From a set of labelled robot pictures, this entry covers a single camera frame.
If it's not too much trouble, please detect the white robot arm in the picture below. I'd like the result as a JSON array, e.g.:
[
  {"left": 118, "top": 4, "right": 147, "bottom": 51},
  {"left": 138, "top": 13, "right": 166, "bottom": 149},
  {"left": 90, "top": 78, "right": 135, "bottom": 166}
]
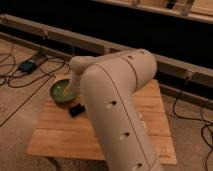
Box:
[{"left": 70, "top": 49, "right": 163, "bottom": 171}]

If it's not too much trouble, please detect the green ceramic bowl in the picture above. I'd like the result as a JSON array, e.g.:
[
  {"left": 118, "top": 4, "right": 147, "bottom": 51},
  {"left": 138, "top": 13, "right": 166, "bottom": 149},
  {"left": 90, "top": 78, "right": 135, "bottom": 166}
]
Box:
[{"left": 50, "top": 79, "right": 80, "bottom": 103}]

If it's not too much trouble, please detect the wooden table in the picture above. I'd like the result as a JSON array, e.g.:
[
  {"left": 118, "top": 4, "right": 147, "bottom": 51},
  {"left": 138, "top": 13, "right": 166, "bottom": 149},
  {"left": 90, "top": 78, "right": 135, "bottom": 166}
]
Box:
[{"left": 27, "top": 80, "right": 177, "bottom": 164}]

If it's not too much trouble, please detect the black power adapter box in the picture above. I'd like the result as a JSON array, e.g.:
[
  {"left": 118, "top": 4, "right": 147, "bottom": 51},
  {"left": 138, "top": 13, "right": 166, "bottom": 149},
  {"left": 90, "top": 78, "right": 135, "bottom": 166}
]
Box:
[{"left": 18, "top": 60, "right": 36, "bottom": 73}]

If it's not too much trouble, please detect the long metal rail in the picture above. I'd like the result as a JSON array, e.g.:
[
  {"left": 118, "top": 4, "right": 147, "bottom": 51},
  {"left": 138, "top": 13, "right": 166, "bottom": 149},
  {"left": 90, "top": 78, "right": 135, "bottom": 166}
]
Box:
[{"left": 0, "top": 14, "right": 213, "bottom": 88}]

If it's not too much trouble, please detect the black floor cables left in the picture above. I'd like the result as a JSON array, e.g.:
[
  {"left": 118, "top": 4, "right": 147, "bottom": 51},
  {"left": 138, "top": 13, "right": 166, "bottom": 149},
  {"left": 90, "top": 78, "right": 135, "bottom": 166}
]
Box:
[{"left": 0, "top": 39, "right": 72, "bottom": 128}]

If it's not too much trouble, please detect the black cables right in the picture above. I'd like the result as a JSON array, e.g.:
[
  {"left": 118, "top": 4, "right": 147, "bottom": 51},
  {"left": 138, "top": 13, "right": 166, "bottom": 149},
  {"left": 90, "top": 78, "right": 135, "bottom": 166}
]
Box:
[{"left": 170, "top": 76, "right": 213, "bottom": 171}]

